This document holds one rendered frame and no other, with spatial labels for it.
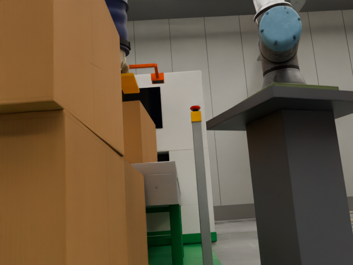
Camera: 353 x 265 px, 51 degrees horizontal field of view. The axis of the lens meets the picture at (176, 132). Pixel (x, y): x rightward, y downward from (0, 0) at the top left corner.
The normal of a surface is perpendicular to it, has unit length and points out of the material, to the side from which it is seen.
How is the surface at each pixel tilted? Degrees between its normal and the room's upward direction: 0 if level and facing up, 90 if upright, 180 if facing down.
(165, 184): 90
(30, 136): 90
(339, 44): 90
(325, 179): 90
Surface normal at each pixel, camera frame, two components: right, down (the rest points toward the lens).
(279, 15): -0.21, -0.11
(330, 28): 0.03, -0.21
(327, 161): 0.36, -0.22
